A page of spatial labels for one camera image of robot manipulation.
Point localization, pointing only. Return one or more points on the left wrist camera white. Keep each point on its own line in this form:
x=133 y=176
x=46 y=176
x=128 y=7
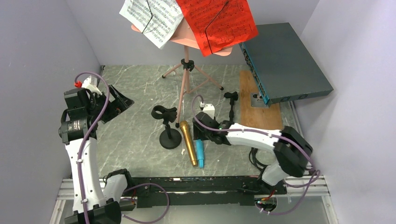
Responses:
x=90 y=83

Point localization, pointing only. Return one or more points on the dark blue audio box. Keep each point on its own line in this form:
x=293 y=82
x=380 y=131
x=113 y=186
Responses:
x=282 y=67

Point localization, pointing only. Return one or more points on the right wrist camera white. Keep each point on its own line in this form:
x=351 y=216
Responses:
x=209 y=109

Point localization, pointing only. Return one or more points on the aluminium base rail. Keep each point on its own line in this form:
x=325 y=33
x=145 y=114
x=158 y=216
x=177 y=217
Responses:
x=317 y=188

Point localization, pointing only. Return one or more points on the wooden board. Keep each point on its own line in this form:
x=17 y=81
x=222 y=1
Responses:
x=253 y=112

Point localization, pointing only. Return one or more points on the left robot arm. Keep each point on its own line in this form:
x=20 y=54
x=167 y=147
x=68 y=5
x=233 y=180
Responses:
x=92 y=204

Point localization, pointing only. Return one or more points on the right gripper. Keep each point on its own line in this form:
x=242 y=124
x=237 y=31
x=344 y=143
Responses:
x=198 y=135

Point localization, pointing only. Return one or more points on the blue toy microphone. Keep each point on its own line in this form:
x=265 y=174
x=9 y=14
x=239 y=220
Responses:
x=200 y=153

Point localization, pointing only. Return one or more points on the gold toy microphone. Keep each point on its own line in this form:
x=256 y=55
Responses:
x=185 y=129

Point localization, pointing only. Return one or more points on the black desktop mic stand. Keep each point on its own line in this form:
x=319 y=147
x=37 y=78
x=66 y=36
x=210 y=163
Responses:
x=233 y=97
x=170 y=138

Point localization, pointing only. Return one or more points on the white sheet music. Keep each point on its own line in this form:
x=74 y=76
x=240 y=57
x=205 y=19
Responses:
x=157 y=20

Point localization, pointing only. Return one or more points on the pink music stand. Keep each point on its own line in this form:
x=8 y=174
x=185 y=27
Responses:
x=184 y=36

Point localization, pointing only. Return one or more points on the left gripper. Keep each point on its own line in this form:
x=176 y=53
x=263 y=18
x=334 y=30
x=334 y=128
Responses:
x=116 y=106

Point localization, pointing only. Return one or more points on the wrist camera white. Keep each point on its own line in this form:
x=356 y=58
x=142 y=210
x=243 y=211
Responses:
x=90 y=83
x=209 y=109

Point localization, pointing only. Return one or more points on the red sheet music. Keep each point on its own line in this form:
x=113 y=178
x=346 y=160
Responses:
x=218 y=24

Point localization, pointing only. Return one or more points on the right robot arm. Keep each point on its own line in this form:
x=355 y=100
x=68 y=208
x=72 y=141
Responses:
x=290 y=150

